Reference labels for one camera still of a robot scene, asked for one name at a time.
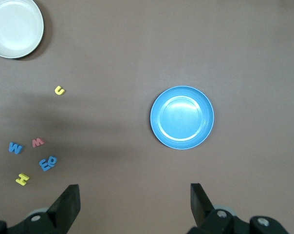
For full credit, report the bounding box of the beige round plate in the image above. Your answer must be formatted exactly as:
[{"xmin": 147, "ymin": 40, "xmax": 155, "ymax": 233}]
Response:
[{"xmin": 0, "ymin": 0, "xmax": 45, "ymax": 59}]

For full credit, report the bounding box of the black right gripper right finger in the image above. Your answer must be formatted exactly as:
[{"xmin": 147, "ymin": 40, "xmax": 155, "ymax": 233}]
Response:
[{"xmin": 187, "ymin": 183, "xmax": 291, "ymax": 234}]

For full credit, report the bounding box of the red foam letter w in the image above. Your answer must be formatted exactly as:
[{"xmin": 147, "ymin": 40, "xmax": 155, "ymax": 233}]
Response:
[{"xmin": 32, "ymin": 137, "xmax": 45, "ymax": 148}]

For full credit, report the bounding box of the blue foam capital W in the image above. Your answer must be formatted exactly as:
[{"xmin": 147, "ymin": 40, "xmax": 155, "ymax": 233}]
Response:
[{"xmin": 8, "ymin": 142, "xmax": 23, "ymax": 155}]

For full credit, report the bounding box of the yellow foam letter H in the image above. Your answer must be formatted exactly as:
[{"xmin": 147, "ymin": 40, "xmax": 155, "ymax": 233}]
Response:
[{"xmin": 15, "ymin": 173, "xmax": 30, "ymax": 186}]

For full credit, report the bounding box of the blue round plate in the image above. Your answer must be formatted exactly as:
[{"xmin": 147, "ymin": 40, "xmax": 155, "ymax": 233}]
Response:
[{"xmin": 150, "ymin": 85, "xmax": 215, "ymax": 150}]

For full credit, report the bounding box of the blue foam letter m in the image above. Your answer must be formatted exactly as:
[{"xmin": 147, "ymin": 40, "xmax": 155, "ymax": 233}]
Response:
[{"xmin": 39, "ymin": 157, "xmax": 52, "ymax": 172}]

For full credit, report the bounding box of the brown table mat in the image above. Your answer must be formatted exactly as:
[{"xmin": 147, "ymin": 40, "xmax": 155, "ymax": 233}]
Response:
[{"xmin": 0, "ymin": 0, "xmax": 294, "ymax": 234}]

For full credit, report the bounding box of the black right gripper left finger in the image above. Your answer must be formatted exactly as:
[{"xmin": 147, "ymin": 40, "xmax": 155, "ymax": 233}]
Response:
[{"xmin": 0, "ymin": 184, "xmax": 81, "ymax": 234}]

